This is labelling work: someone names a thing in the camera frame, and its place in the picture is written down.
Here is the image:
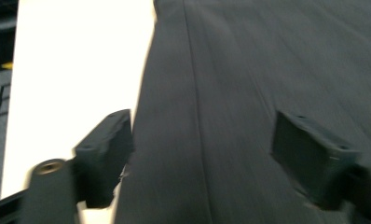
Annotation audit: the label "black yellow striped stand base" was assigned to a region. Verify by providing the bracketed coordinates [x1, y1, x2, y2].
[0, 18, 18, 77]

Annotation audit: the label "black floor tape marking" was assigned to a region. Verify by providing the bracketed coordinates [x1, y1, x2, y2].
[0, 83, 12, 119]

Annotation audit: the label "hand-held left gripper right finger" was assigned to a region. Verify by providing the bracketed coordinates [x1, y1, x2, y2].
[269, 110, 363, 212]

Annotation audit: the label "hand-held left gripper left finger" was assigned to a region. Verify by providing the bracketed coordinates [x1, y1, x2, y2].
[73, 108, 135, 210]

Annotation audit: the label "black pants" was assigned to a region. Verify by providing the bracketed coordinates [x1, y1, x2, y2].
[113, 0, 371, 224]

